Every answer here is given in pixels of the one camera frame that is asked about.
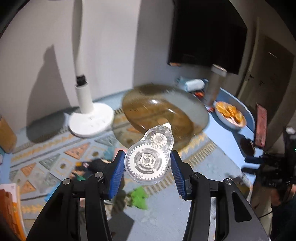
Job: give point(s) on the dark wall television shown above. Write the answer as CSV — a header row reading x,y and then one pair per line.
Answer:
x,y
206,33

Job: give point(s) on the white desk lamp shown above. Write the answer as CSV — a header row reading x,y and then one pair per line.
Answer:
x,y
92,118

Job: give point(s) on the orange wooden block box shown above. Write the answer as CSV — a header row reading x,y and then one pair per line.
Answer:
x,y
11,209

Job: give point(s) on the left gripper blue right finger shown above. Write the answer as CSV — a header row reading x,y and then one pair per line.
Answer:
x,y
181,173

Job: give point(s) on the dark sunglasses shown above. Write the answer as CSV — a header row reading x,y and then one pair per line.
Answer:
x,y
246,147

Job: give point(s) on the cork pen holder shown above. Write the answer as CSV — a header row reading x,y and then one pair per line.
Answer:
x,y
8,138

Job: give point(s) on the patterned blue woven mat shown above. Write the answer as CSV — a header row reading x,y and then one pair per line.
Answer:
x,y
59,219

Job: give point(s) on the green leafy toy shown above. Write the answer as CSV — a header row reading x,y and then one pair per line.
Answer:
x,y
138,198

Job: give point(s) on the tissue pack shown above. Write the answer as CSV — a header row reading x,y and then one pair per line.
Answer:
x,y
190,85

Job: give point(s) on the clear correction tape dispenser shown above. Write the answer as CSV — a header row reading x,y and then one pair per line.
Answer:
x,y
148,161

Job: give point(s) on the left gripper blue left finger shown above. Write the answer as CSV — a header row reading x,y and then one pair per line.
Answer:
x,y
115,172

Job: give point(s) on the plate of orange slices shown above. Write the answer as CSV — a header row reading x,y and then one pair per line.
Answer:
x,y
230,115

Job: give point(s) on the amber ribbed glass bowl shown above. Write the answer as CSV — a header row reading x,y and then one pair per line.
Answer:
x,y
151,105

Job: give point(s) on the metal thermos bottle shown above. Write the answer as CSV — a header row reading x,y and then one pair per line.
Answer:
x,y
215,81

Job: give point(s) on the black dinosaur figure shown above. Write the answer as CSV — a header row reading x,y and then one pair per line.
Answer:
x,y
83,170

